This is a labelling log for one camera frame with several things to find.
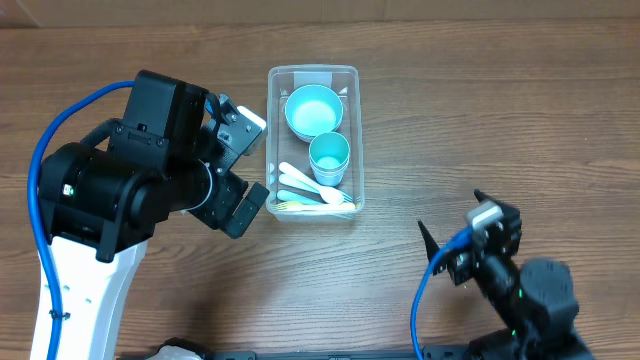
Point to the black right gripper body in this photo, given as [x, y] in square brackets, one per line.
[458, 273]

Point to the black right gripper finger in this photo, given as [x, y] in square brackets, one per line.
[482, 197]
[432, 248]

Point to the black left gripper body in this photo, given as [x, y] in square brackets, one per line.
[213, 203]

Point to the green plastic fork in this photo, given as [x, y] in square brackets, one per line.
[287, 196]

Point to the yellow plastic fork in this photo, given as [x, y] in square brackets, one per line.
[294, 206]

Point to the blue plastic fork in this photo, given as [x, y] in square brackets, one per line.
[290, 181]

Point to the white plastic spoon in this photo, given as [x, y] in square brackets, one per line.
[327, 193]

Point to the pink plastic cup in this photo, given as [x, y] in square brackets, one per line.
[323, 172]

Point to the green plastic cup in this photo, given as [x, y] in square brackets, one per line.
[329, 150]

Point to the green plastic bowl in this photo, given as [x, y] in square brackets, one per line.
[314, 101]

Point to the blue plastic cup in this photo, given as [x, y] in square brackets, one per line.
[329, 181]

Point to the blue plastic bowl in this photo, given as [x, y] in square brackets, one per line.
[313, 127]

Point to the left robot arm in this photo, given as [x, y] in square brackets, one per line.
[94, 204]

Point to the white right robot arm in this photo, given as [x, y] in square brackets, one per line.
[536, 301]

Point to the clear plastic container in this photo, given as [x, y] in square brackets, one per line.
[283, 146]

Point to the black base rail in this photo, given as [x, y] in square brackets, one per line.
[178, 350]

